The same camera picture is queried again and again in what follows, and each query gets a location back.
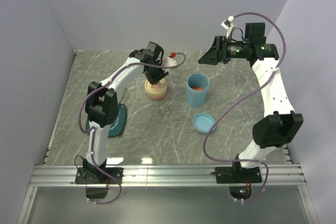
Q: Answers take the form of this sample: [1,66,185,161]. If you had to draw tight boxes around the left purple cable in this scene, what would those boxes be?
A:
[78,52,186,205]

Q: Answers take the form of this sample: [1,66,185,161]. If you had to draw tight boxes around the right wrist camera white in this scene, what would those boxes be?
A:
[221,16,236,38]

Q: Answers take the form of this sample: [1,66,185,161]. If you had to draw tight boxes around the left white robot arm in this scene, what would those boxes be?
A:
[85,42,168,183]

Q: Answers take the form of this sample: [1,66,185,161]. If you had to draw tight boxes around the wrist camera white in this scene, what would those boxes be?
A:
[162,52,177,69]
[221,16,236,38]

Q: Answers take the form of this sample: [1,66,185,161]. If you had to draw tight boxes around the pink white bowl container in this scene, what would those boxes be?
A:
[145,87,167,100]

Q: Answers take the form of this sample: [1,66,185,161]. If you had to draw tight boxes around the blue round lid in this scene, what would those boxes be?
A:
[193,113,215,134]

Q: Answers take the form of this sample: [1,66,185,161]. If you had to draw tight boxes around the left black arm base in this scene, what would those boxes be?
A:
[75,164,123,200]

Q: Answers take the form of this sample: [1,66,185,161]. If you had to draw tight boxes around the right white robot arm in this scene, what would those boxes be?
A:
[199,20,303,182]

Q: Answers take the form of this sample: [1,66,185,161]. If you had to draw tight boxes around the teal square plate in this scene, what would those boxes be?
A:
[85,103,127,139]

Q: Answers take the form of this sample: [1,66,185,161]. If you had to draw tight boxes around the aluminium mounting rail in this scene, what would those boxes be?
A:
[19,50,317,223]

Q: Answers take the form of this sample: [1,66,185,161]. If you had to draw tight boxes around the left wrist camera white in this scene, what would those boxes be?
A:
[162,52,177,69]

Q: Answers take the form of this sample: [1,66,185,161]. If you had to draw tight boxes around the metal serving tongs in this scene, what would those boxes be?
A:
[119,88,128,104]

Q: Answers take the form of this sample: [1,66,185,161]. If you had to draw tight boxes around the red shrimp piece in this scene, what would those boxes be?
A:
[191,86,204,91]

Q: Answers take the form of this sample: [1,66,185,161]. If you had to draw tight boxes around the blue tall cup container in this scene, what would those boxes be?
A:
[185,73,210,108]

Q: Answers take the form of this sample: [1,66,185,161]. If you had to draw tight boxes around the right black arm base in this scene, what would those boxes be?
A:
[214,163,262,201]

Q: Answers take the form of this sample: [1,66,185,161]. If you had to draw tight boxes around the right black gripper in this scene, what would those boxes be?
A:
[198,36,250,65]

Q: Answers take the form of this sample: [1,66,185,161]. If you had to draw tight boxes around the purple cable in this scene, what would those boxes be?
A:
[78,52,186,205]
[203,12,287,204]

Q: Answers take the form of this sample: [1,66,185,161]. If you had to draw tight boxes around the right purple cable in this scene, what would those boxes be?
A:
[203,12,287,204]

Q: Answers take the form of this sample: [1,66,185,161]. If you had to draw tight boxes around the beige round lid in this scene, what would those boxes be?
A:
[144,79,167,96]

